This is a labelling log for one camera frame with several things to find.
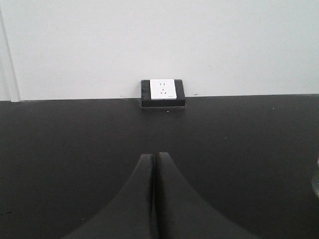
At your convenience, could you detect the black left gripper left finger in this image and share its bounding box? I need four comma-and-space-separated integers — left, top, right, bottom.
65, 154, 154, 239

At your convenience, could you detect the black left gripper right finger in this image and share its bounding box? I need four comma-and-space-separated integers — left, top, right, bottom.
155, 152, 254, 239

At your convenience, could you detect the black white power socket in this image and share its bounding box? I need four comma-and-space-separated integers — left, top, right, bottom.
141, 79, 186, 108

